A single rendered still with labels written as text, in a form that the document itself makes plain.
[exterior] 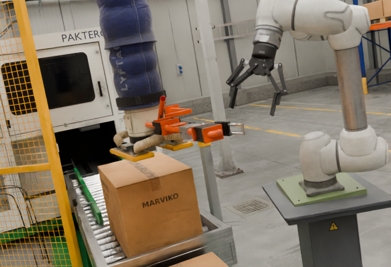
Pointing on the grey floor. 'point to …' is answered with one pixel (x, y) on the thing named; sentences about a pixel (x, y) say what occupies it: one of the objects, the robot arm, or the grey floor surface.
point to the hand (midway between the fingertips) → (251, 108)
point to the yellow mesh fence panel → (27, 36)
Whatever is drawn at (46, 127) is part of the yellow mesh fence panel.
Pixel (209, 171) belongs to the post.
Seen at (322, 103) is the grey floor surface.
